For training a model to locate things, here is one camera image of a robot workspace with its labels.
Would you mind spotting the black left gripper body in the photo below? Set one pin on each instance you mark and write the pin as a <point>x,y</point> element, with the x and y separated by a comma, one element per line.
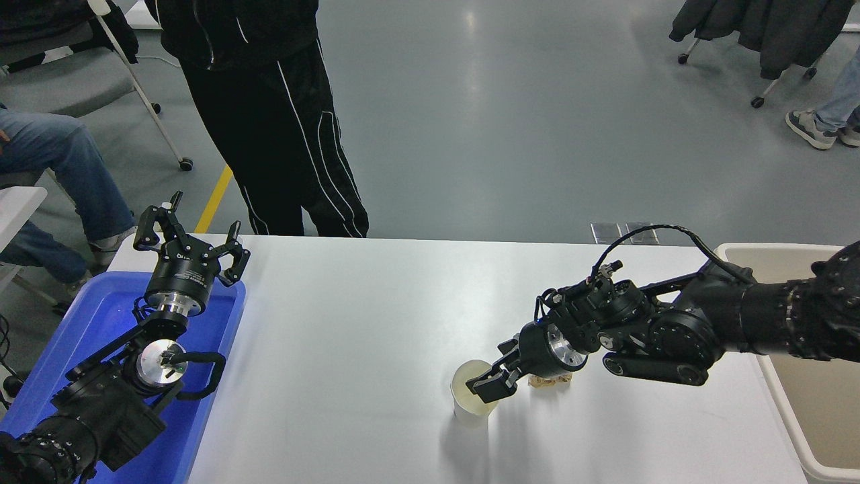
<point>183,277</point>

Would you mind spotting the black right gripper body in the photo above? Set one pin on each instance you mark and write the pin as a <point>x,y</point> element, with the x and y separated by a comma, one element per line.
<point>537,353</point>

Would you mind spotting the white paper cup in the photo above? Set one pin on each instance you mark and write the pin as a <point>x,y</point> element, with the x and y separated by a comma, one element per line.
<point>470,410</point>

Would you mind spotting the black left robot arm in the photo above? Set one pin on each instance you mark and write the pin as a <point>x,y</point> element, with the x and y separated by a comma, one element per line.
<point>101,410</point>

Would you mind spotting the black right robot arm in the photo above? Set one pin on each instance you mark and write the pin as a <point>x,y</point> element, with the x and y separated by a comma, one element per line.
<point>685,336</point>

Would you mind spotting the crumpled tan paper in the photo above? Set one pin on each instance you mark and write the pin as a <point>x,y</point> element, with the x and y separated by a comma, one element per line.
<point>551,381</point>

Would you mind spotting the blue plastic tray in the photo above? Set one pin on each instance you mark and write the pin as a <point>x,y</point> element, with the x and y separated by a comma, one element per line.
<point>80,323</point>

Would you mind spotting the person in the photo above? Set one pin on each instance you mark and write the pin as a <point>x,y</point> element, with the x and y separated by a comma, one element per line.
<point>833,107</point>
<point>60,161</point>
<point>269,121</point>

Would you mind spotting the small white table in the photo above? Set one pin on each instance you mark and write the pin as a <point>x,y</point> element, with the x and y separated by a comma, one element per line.
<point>17,212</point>

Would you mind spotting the metal floor plate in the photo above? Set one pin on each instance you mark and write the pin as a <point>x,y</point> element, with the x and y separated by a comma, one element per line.
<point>605,235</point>
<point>643,236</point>

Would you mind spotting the large pale bin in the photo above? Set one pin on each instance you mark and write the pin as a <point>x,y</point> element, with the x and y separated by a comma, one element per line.
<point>826,410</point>

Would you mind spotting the dark grey jacket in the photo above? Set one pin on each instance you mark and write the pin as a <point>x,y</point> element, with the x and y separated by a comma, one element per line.
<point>772,27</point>

